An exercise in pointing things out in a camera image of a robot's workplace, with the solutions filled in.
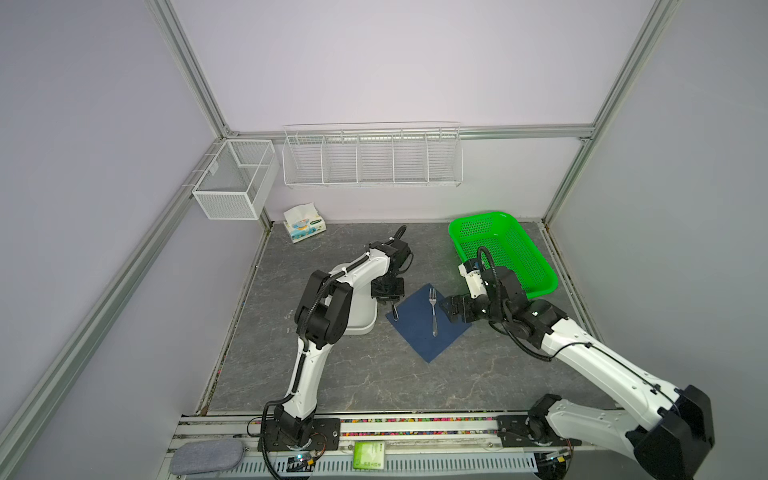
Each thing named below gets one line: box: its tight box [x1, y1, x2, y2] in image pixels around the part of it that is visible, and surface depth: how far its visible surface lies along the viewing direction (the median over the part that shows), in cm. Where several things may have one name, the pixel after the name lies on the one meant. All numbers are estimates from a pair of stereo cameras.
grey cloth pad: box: [170, 438, 244, 475], surface depth 70 cm
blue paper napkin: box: [385, 283, 472, 363], surface depth 94 cm
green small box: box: [353, 441, 385, 470], surface depth 71 cm
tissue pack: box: [283, 202, 327, 244], surface depth 115 cm
